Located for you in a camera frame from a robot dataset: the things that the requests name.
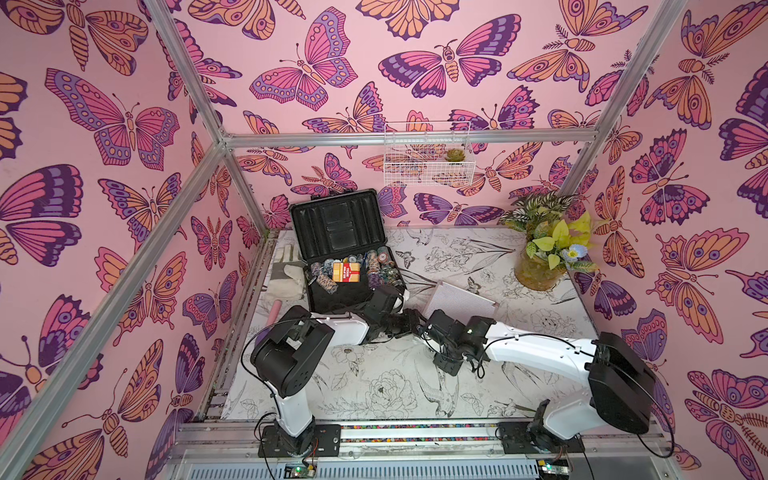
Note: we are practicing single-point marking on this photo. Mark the orange playing card box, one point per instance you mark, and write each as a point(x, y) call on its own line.
point(346, 272)

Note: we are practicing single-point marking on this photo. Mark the white wire basket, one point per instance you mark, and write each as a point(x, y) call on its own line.
point(416, 158)

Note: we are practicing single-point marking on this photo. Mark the beige work glove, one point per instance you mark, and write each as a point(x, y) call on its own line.
point(287, 281)

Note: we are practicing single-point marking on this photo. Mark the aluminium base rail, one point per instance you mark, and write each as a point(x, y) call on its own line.
point(416, 449)

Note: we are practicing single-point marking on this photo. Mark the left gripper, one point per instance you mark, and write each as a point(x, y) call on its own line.
point(409, 324)

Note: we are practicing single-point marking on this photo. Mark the potted green plant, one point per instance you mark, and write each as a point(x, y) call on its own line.
point(554, 245)

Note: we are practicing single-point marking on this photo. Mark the small succulent in basket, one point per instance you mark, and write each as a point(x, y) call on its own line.
point(455, 155)

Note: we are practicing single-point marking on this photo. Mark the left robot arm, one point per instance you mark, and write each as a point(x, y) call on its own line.
point(284, 356)

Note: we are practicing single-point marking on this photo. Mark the large black poker case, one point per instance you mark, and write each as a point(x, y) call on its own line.
point(346, 228)

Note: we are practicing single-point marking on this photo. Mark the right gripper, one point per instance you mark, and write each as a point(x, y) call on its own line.
point(436, 330)

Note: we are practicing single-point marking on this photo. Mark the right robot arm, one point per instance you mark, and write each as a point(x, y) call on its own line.
point(616, 386)

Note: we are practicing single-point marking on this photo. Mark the pink purple garden trowel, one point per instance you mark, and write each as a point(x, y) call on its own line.
point(273, 315)

